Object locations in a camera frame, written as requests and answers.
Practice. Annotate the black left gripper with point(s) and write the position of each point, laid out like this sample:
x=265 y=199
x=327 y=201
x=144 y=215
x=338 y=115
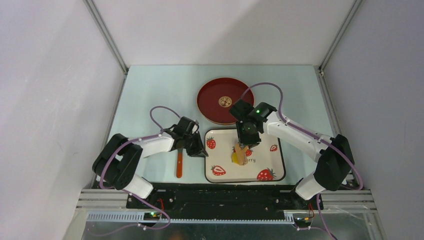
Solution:
x=199 y=150

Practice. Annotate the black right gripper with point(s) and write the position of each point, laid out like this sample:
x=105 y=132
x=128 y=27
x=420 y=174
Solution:
x=251 y=143

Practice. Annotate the wooden dough roller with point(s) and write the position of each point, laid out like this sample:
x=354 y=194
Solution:
x=240 y=151

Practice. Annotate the yellow dough piece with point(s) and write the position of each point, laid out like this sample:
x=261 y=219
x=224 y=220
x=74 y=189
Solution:
x=234 y=158

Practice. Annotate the white strawberry rectangular tray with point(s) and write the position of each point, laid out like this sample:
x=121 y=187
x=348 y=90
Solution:
x=265 y=161

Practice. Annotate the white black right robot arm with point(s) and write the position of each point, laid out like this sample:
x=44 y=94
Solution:
x=333 y=156

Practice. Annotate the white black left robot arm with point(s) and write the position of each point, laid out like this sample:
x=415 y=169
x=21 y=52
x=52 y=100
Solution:
x=117 y=162

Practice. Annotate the red round tray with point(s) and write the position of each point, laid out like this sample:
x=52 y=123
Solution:
x=216 y=97

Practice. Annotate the aluminium frame rail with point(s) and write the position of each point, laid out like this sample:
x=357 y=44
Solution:
x=118 y=206

